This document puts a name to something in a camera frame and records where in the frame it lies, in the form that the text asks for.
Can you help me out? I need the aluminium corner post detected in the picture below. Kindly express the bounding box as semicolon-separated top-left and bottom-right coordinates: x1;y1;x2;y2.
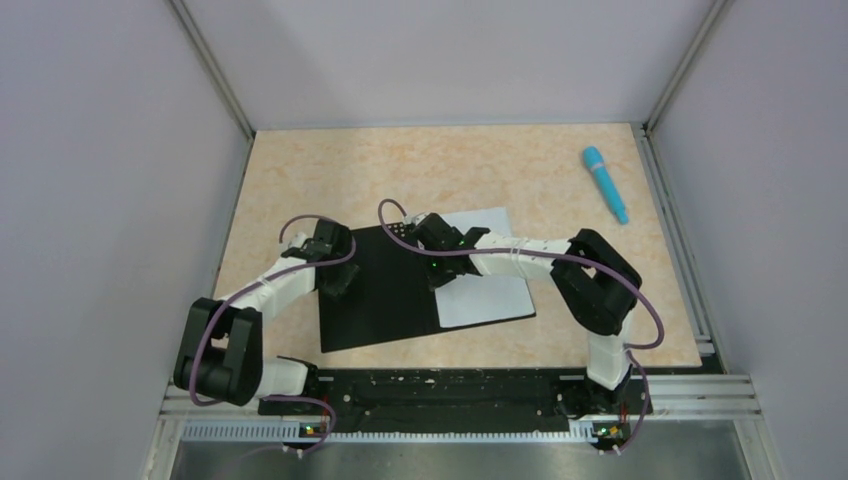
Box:
642;0;734;137
164;0;256;143

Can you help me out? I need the aluminium front rail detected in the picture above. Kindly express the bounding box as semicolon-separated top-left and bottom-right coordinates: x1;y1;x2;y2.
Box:
159;375;761;420

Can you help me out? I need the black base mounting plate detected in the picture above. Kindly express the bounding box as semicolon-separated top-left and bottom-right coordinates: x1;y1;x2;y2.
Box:
258;368;651;433

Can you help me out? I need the left aluminium corner post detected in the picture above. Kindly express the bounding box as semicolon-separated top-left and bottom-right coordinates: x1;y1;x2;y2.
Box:
164;0;256;143

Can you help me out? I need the right aluminium corner post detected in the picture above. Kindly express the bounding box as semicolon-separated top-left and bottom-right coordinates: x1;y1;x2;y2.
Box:
642;0;734;137

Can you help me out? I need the white A4 file folder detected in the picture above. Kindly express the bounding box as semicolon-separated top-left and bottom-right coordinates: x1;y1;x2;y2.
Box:
316;223;538;355

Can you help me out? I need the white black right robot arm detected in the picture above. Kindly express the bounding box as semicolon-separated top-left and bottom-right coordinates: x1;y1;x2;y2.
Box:
404;213;642;403

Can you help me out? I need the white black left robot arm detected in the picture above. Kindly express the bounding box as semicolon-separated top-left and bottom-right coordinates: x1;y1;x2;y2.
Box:
172;215;359;406

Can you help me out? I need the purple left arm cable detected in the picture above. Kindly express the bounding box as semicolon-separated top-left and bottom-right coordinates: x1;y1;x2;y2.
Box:
188;214;358;458

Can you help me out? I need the white slotted cable duct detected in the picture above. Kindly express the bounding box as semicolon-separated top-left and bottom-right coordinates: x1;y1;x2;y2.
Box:
181;420;598;443

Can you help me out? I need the blue marker pen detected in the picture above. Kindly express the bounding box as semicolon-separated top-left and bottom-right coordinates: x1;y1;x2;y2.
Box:
582;146;629;225

